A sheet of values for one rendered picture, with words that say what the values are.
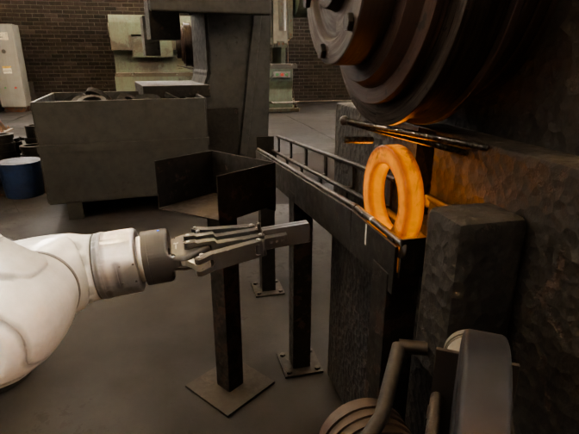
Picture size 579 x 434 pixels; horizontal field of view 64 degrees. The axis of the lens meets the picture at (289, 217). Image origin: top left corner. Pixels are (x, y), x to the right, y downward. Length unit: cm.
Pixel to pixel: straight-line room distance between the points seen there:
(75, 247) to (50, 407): 105
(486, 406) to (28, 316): 38
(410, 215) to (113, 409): 111
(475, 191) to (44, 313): 58
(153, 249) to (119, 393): 103
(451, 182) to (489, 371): 47
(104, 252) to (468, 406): 46
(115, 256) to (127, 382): 106
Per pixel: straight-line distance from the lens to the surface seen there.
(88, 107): 311
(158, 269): 64
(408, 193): 76
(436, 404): 49
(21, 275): 51
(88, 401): 163
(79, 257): 64
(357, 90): 83
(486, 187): 72
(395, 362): 67
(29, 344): 48
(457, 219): 60
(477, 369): 37
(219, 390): 155
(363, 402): 70
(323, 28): 82
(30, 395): 172
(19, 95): 1030
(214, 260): 62
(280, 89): 911
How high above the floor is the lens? 99
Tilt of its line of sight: 19 degrees down
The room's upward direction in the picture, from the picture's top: straight up
